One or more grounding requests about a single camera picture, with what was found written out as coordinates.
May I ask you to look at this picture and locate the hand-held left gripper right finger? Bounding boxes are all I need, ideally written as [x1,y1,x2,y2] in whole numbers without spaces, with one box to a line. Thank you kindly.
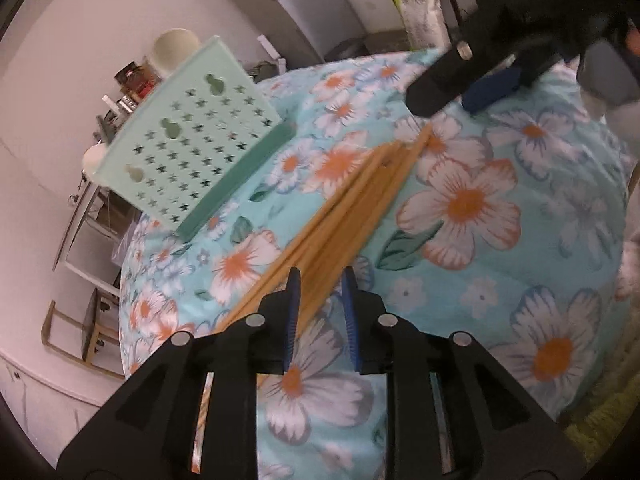
[342,266,586,480]

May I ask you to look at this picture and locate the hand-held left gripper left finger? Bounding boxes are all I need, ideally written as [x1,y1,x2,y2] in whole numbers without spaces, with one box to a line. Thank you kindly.
[56,267,302,480]

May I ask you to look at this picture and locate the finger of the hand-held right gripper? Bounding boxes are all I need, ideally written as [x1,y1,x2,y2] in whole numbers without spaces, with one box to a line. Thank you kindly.
[405,42,516,118]
[462,69,523,113]

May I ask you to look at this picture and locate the bundle of wooden chopsticks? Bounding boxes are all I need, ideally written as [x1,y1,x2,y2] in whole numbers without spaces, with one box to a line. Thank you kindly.
[192,122,436,476]

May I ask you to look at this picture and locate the mint green utensil holder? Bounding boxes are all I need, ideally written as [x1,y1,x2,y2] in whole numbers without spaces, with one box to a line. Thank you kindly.
[82,35,296,243]

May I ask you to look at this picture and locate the person's right hand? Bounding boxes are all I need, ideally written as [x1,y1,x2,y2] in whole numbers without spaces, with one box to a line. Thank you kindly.
[577,40,640,107]

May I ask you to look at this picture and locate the white green paper towel pack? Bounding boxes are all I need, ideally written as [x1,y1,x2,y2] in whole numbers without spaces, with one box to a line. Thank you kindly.
[390,0,451,51]

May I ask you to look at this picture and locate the silver refrigerator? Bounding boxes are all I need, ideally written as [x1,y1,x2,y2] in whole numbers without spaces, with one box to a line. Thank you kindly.
[200,0,371,66]

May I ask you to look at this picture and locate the floral blue tablecloth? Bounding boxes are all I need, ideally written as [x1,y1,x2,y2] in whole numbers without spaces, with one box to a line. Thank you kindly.
[117,47,633,480]

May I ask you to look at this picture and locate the white leaning board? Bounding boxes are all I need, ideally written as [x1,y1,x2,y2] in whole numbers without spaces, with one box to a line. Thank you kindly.
[257,35,288,73]

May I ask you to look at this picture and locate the wooden chair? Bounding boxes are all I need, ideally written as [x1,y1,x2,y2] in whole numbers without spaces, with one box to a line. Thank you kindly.
[42,287,126,381]

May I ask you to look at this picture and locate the cooking oil bottle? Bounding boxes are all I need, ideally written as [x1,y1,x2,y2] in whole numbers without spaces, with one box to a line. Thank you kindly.
[115,60,163,103]

